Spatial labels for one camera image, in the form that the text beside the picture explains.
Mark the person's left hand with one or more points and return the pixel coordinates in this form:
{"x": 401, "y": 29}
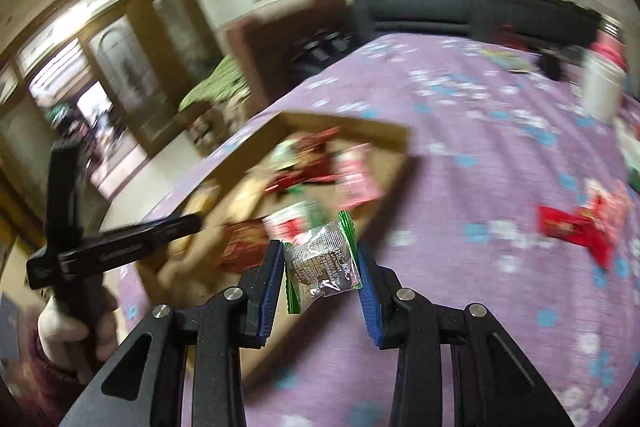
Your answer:
{"x": 55, "y": 337}

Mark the red foil candy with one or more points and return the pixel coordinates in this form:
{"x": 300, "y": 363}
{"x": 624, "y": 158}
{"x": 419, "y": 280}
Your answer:
{"x": 300, "y": 174}
{"x": 320, "y": 139}

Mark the person's left forearm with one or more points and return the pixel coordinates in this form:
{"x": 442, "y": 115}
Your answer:
{"x": 30, "y": 387}

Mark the brown cardboard box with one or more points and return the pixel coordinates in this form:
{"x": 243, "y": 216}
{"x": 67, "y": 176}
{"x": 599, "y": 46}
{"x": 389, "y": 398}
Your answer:
{"x": 350, "y": 127}

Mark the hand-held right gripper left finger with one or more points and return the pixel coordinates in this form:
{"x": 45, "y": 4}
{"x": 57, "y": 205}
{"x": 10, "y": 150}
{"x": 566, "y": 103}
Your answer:
{"x": 272, "y": 287}

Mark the black sofa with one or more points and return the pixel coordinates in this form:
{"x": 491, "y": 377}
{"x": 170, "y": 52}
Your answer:
{"x": 475, "y": 17}

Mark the pink white snack packet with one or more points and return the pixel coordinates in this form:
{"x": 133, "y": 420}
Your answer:
{"x": 357, "y": 177}

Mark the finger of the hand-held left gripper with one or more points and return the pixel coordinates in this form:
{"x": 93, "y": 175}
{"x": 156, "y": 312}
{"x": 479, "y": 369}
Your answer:
{"x": 150, "y": 234}

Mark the brown armchair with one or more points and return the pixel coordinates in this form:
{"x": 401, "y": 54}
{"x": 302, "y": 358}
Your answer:
{"x": 260, "y": 37}

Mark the dark metal equipment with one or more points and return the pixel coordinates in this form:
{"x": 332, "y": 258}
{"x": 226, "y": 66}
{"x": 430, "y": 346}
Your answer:
{"x": 320, "y": 49}

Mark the wooden glass doors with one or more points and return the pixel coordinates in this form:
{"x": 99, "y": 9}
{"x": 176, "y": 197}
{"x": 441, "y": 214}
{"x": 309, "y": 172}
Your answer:
{"x": 165, "y": 32}

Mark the silver snack packet green ends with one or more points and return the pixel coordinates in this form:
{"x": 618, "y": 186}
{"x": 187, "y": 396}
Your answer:
{"x": 320, "y": 262}

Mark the green white snack packet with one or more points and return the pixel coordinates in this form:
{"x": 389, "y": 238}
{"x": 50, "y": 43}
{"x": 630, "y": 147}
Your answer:
{"x": 285, "y": 154}

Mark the green patterned cushion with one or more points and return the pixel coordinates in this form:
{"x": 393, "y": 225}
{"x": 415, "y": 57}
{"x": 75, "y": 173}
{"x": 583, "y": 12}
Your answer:
{"x": 215, "y": 82}

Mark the dark red foil packet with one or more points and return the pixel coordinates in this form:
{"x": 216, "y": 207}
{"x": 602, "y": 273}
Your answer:
{"x": 565, "y": 222}

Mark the red foil gold script packet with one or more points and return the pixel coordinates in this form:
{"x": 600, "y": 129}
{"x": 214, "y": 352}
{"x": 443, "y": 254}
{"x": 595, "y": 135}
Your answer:
{"x": 245, "y": 244}

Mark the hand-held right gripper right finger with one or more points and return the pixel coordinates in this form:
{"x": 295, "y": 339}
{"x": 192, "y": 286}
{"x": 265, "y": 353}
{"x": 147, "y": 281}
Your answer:
{"x": 369, "y": 297}

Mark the white jar pink lid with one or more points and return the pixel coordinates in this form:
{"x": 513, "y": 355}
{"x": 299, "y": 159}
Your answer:
{"x": 602, "y": 82}

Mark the black small object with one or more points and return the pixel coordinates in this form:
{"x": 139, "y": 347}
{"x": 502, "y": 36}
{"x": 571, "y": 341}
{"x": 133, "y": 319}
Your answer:
{"x": 552, "y": 66}

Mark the red white snack packet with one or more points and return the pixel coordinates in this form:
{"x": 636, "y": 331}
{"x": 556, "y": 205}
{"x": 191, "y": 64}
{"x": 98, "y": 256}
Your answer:
{"x": 295, "y": 217}

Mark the purple floral tablecloth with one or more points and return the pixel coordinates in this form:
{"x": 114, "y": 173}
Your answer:
{"x": 475, "y": 157}

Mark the red white striped packet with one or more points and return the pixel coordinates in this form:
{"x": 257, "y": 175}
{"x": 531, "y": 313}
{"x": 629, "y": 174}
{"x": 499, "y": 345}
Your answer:
{"x": 607, "y": 207}

